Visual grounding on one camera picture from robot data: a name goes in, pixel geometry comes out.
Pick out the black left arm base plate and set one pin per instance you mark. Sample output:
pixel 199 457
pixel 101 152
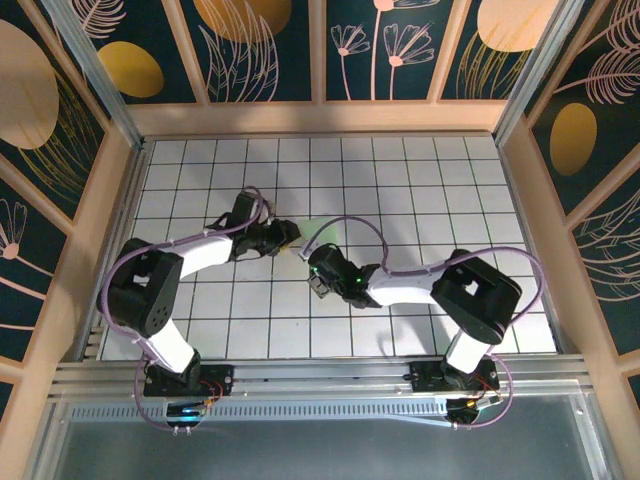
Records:
pixel 220 375

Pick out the aluminium rail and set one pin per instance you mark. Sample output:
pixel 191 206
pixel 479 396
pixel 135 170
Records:
pixel 520 200
pixel 116 250
pixel 325 372

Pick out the white black-grid table mat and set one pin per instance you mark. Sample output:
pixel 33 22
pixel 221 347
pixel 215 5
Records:
pixel 300 330

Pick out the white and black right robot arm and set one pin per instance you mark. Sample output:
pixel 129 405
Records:
pixel 400 290

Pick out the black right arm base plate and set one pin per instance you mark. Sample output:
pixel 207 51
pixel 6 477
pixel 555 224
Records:
pixel 425 377

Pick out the aluminium front rail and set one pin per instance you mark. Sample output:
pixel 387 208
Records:
pixel 325 372

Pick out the light green paper sheet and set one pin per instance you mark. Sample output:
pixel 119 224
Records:
pixel 336 236

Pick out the aluminium left corner post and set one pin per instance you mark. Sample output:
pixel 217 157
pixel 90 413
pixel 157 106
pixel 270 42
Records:
pixel 97 75

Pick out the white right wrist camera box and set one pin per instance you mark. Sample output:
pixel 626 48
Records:
pixel 320 290

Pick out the aluminium right side rail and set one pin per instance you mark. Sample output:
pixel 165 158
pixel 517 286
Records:
pixel 520 200

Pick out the aluminium right corner post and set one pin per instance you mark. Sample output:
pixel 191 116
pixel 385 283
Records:
pixel 537 75

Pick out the aluminium corner post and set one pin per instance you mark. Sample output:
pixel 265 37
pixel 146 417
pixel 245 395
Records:
pixel 537 75
pixel 97 75

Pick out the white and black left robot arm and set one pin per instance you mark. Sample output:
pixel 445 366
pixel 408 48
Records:
pixel 205 252

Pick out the grey translucent front panel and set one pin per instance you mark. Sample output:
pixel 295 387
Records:
pixel 320 450

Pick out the aluminium left side rail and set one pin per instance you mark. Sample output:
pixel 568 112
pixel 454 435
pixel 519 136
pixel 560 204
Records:
pixel 116 250

